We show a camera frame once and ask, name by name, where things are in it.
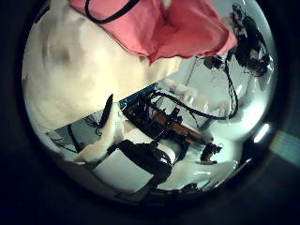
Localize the orange button shirt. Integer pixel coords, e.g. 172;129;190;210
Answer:
67;0;238;65

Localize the black electronics unit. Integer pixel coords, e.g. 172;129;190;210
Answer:
120;83;214;148

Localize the thin black cable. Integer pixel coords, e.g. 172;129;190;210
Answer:
83;0;142;25

